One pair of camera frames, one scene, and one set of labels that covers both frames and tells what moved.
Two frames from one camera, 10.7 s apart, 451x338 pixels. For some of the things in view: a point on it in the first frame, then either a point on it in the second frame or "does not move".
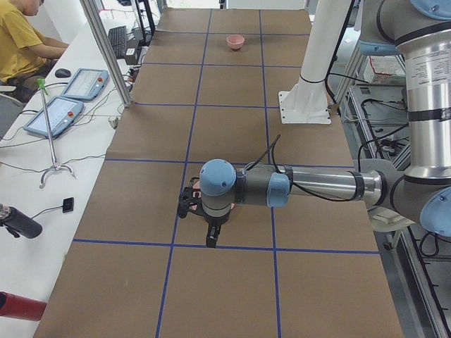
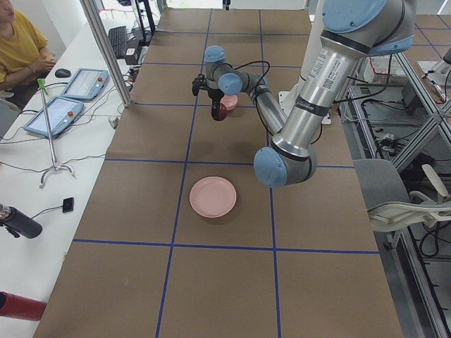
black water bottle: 18,223 does not move
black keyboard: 118,37 does not move
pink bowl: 235,42 to 230,101
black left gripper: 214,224 to 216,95
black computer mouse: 63,73 does not move
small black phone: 68,205 does not move
